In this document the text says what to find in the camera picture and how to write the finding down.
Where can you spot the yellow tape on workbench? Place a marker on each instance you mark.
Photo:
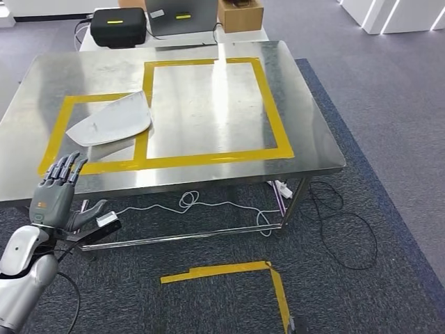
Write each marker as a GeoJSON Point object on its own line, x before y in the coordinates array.
{"type": "Point", "coordinates": [271, 115]}

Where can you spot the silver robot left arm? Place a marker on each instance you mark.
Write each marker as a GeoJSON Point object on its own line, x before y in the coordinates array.
{"type": "Point", "coordinates": [24, 272]}

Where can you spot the cardboard box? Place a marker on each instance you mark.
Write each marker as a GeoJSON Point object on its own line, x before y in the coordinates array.
{"type": "Point", "coordinates": [241, 16]}

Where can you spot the yellow floor tape square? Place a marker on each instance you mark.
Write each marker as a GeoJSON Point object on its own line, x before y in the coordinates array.
{"type": "Point", "coordinates": [277, 286]}

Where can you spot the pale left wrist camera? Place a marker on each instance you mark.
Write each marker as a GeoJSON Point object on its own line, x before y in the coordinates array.
{"type": "Point", "coordinates": [105, 218]}

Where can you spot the white power strip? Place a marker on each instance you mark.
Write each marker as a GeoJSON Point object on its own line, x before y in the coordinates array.
{"type": "Point", "coordinates": [283, 190]}

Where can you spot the steel workbench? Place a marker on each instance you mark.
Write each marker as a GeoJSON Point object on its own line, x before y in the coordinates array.
{"type": "Point", "coordinates": [208, 106]}

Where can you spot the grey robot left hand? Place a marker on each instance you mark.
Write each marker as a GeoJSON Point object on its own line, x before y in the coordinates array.
{"type": "Point", "coordinates": [52, 205]}

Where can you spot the black robot right foot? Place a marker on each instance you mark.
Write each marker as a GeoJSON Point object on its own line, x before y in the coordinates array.
{"type": "Point", "coordinates": [291, 325]}

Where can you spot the black carry case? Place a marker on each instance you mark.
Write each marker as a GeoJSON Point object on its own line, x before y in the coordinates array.
{"type": "Point", "coordinates": [118, 27]}

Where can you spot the grey laptop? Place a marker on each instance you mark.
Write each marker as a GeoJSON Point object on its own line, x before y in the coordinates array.
{"type": "Point", "coordinates": [180, 16]}

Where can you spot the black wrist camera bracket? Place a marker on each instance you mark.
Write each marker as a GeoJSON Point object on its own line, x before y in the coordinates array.
{"type": "Point", "coordinates": [97, 233]}

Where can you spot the white curved plastic part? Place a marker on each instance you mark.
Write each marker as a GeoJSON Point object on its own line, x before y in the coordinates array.
{"type": "Point", "coordinates": [111, 122]}

